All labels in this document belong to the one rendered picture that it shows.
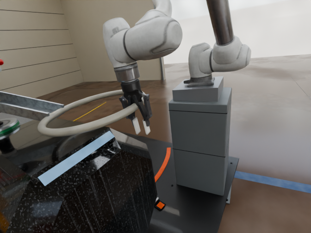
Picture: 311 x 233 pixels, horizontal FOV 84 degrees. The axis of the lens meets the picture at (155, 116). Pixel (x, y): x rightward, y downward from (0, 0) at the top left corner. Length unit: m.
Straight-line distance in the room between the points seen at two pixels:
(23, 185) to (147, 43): 0.60
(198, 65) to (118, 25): 0.73
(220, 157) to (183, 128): 0.33
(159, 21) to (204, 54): 0.74
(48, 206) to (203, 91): 1.00
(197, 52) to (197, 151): 0.71
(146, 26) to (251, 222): 1.39
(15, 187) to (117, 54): 0.57
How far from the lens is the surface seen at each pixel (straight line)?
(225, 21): 1.08
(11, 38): 6.82
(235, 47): 1.15
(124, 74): 0.65
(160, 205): 1.54
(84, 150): 0.77
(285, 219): 1.63
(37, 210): 0.73
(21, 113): 1.05
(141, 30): 0.55
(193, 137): 1.32
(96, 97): 1.08
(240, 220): 1.53
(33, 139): 1.00
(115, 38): 0.63
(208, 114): 1.21
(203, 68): 1.24
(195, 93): 1.23
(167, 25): 0.52
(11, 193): 0.80
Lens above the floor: 1.22
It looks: 24 degrees down
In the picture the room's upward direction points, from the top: 8 degrees counter-clockwise
